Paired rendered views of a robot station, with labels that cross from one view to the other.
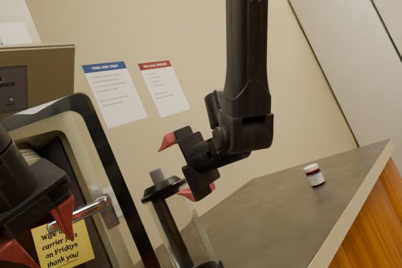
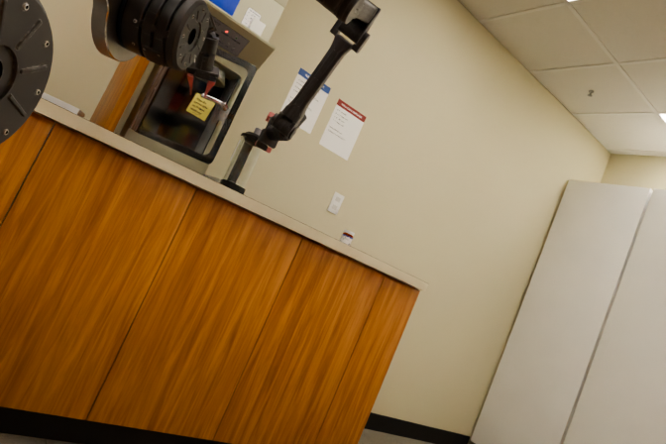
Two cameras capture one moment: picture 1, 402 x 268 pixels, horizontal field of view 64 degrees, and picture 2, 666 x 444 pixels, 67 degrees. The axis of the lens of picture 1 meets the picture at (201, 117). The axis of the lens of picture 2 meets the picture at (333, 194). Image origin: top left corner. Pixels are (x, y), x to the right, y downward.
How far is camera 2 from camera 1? 1.32 m
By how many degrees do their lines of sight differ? 17
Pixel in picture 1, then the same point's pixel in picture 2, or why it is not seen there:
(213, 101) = not seen: hidden behind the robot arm
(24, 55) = (252, 37)
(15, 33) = (258, 26)
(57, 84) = (255, 57)
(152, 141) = (297, 150)
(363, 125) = (516, 357)
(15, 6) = (274, 14)
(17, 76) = (243, 42)
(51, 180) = (214, 72)
